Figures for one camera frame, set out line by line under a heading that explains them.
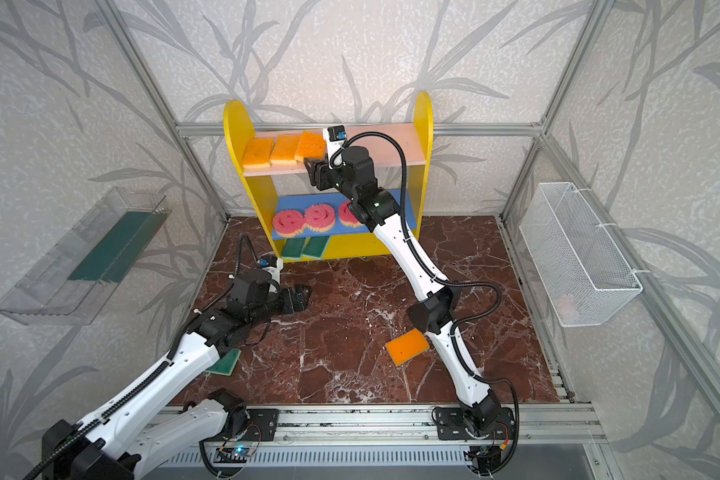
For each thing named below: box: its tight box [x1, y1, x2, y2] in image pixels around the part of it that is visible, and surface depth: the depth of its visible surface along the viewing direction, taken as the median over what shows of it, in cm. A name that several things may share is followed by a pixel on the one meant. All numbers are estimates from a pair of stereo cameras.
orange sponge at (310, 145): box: [294, 131, 327, 162], surface depth 80 cm
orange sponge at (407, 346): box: [385, 328, 431, 367], surface depth 88 cm
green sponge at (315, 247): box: [301, 235, 331, 260], surface depth 110 cm
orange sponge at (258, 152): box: [243, 138, 275, 169], surface depth 79 cm
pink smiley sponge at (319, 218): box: [304, 204, 336, 233], surface depth 98 cm
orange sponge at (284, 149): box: [270, 135, 301, 164], surface depth 79 cm
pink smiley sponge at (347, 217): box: [339, 200, 364, 228], surface depth 100 cm
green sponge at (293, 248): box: [282, 237, 307, 260], surface depth 110 cm
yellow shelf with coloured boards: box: [224, 93, 434, 261], surface depth 88 cm
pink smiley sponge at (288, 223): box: [272, 209, 306, 238], surface depth 97 cm
